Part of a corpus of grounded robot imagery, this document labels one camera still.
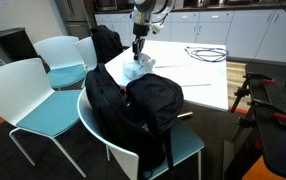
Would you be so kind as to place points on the stainless steel refrigerator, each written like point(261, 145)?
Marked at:
point(76, 13)

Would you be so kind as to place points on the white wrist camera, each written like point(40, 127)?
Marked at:
point(157, 28)

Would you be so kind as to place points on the black breadboard robot table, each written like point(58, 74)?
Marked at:
point(283, 146)

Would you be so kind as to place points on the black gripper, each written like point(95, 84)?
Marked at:
point(140, 30)

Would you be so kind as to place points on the white cloth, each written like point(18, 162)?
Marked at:
point(136, 68)

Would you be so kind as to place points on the small black backpack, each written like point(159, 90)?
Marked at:
point(106, 43)

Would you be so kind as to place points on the black trash bin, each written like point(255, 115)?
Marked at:
point(16, 45)

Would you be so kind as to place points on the large black backpack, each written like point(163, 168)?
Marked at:
point(109, 110)

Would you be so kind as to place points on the silver metal rod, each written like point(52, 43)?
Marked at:
point(185, 115)

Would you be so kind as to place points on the white chair with teal seat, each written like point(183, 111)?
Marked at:
point(58, 50)
point(16, 90)
point(86, 50)
point(183, 143)

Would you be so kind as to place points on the white base cabinets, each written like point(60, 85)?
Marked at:
point(243, 33)

